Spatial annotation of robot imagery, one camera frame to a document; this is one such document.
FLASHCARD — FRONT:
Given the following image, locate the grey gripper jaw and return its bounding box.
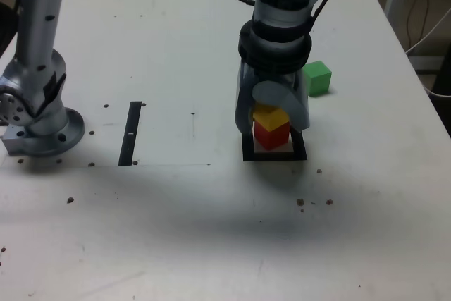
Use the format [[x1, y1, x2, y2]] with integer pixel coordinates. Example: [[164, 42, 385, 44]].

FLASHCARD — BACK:
[[251, 67, 311, 132], [233, 61, 257, 137]]

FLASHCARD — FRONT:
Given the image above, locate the black tape square outline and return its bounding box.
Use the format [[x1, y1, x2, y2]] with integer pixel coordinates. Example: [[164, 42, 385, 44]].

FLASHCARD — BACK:
[[240, 128, 308, 163]]

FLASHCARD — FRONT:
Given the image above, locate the green cube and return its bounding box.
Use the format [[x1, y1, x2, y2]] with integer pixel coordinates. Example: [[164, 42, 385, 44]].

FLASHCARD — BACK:
[[303, 60, 333, 98]]

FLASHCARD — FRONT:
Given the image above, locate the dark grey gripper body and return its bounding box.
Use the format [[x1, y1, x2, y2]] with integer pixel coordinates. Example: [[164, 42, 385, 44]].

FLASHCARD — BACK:
[[253, 67, 301, 87]]

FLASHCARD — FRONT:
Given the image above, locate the yellow cube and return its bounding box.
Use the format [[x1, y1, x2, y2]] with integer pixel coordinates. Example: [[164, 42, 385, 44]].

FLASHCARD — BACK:
[[252, 103, 290, 131]]

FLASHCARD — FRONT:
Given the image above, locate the white cable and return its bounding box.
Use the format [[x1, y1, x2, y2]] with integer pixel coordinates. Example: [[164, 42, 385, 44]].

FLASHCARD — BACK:
[[404, 8, 451, 56], [421, 75, 451, 98]]

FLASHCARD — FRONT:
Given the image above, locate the black hanging cable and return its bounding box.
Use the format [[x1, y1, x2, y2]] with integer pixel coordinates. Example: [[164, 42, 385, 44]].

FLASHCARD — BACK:
[[406, 0, 433, 48]]

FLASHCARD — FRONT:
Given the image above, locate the black tape strip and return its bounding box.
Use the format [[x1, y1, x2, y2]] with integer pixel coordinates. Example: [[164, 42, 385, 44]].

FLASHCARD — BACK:
[[118, 101, 143, 167]]

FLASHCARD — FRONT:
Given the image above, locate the red cube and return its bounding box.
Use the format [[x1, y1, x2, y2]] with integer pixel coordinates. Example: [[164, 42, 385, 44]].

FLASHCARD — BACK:
[[253, 121, 291, 151]]

